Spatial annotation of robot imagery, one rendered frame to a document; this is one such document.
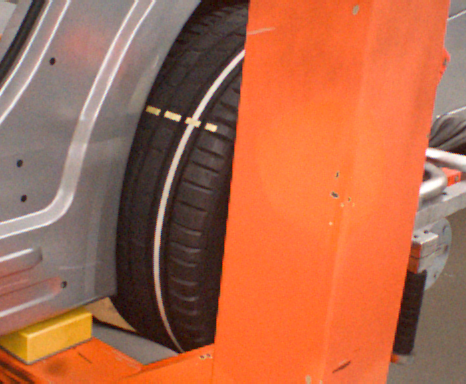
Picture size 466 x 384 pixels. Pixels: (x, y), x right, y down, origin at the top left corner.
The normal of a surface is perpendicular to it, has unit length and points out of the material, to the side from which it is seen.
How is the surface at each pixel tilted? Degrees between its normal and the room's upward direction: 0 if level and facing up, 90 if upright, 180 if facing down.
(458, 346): 0
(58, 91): 90
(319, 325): 90
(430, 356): 0
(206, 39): 28
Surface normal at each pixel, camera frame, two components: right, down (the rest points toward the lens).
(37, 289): 0.75, 0.29
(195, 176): -0.57, -0.15
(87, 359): 0.10, -0.94
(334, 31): -0.65, 0.20
